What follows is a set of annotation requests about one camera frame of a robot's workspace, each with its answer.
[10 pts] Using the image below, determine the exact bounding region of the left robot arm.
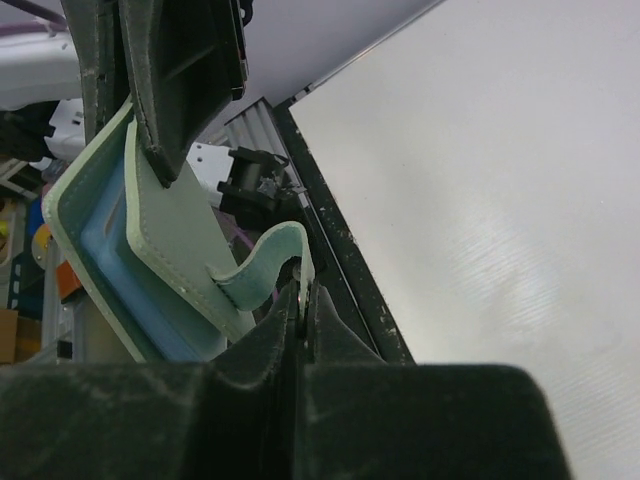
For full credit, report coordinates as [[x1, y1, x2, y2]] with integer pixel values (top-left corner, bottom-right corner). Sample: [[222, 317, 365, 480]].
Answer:
[[1, 1, 253, 210]]

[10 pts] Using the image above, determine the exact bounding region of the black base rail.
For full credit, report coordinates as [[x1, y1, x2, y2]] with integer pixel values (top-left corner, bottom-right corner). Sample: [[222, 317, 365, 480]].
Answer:
[[224, 97, 416, 366]]

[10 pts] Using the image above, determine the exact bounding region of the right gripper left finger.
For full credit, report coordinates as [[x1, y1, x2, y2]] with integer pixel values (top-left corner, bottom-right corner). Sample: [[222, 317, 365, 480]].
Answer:
[[1, 284, 298, 479]]

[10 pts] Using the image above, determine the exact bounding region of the blue card sleeve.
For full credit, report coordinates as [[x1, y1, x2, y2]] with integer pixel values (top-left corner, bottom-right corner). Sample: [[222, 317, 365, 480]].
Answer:
[[80, 155, 226, 361]]

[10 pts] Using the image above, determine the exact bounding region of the grey-green card holder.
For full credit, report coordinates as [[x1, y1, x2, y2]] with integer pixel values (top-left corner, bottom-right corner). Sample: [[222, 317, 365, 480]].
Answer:
[[42, 102, 315, 362]]

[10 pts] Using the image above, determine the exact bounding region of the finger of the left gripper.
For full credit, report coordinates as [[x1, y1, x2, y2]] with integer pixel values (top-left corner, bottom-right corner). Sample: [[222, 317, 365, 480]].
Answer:
[[119, 0, 248, 187], [61, 0, 129, 141]]

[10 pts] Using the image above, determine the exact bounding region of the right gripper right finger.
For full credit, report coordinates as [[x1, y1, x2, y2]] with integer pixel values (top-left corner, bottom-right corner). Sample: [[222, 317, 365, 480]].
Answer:
[[292, 285, 572, 479]]

